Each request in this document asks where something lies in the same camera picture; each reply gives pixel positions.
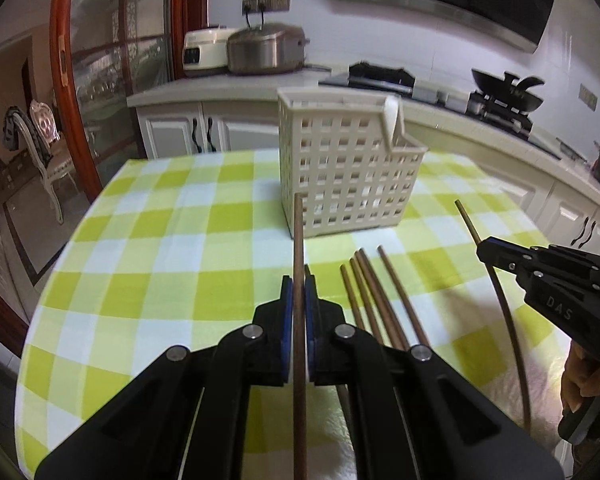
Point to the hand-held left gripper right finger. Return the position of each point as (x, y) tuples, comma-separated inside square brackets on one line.
[(311, 330)]

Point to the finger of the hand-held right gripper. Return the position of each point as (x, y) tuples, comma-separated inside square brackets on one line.
[(502, 257)]

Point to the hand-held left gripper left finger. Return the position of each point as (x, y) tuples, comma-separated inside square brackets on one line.
[(286, 330)]

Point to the cream plastic utensil basket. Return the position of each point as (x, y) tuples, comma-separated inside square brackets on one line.
[(340, 170)]

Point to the person's right hand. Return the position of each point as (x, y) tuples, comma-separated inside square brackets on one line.
[(580, 380)]

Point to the green checked tablecloth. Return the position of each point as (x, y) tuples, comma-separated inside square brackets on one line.
[(180, 240)]

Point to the black wok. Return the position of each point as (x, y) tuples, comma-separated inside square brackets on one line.
[(505, 87)]

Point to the black glass cooktop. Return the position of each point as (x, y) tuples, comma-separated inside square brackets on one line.
[(430, 97)]

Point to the white spoon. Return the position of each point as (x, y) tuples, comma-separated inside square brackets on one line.
[(393, 117)]

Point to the black stove burner grate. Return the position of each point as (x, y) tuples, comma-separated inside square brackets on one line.
[(380, 77)]

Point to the white kitchen counter cabinet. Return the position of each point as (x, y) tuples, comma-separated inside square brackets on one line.
[(170, 130)]

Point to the silver rice cooker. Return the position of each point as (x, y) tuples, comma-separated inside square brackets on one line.
[(265, 50)]

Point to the white ornate chair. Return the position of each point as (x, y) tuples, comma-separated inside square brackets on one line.
[(50, 160)]

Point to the white rice cooker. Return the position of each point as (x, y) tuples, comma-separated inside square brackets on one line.
[(205, 50)]

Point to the wooden glass sliding door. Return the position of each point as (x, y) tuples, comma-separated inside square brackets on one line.
[(110, 60)]

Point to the small wall socket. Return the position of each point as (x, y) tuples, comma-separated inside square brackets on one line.
[(588, 97)]

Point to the red-brown wooden door frame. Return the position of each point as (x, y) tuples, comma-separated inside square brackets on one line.
[(0, 310)]

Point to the wall power socket strip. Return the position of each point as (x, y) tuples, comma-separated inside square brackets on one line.
[(266, 4)]

